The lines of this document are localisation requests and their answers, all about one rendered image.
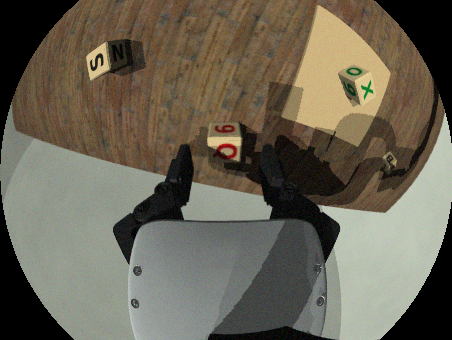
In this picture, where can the cream flat mat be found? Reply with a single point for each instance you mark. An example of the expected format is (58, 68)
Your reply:
(317, 97)

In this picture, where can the cream block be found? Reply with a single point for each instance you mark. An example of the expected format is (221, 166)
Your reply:
(107, 57)
(224, 142)
(358, 84)
(388, 162)

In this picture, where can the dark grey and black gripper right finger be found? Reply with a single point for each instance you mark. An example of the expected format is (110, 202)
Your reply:
(287, 202)

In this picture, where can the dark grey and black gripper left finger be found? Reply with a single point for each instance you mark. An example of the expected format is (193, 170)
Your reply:
(167, 200)

